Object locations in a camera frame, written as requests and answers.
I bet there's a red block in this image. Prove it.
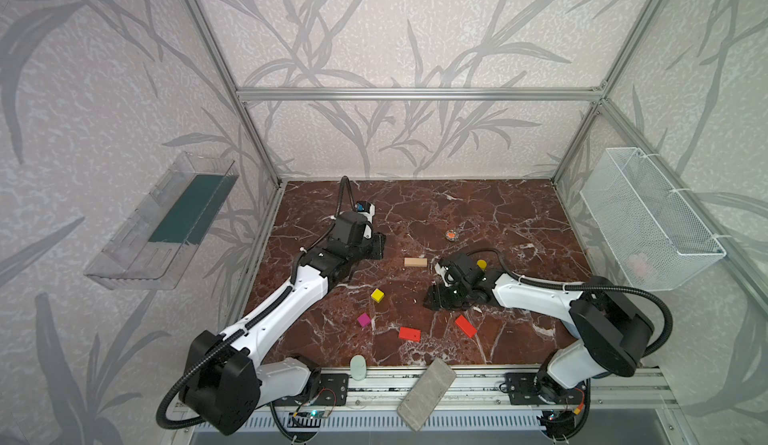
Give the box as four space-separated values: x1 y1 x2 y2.
399 327 421 343
455 315 477 338

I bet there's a natural wood block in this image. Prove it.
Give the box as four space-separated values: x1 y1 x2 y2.
403 257 429 268

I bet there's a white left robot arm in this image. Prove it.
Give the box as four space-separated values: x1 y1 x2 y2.
155 232 386 435

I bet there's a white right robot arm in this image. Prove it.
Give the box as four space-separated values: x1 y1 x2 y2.
424 265 674 389

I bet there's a yellow cube block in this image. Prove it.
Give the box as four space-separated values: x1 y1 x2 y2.
371 289 385 303

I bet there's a magenta cube block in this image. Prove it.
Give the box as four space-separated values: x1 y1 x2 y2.
357 313 372 328

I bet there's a grey stone slab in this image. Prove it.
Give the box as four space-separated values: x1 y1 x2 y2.
397 359 456 432

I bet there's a pale green oval soap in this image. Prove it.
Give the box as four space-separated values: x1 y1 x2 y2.
349 355 367 381

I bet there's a pink item in basket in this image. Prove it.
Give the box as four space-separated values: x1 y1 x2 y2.
627 253 656 280

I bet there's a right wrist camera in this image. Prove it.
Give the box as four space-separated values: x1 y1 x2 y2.
435 252 484 288

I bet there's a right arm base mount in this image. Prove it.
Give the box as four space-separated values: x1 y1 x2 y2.
499 372 586 408

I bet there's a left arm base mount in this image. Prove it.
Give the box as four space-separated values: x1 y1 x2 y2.
292 372 350 406

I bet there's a clear plastic wall bin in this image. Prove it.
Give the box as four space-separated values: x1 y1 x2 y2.
84 152 239 291

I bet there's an aluminium horizontal frame bar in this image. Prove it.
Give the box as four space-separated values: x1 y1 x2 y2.
236 87 602 103

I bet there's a white wire basket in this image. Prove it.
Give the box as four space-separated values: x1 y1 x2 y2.
580 147 727 291

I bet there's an aluminium frame post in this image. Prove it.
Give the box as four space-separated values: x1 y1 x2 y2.
551 0 668 187

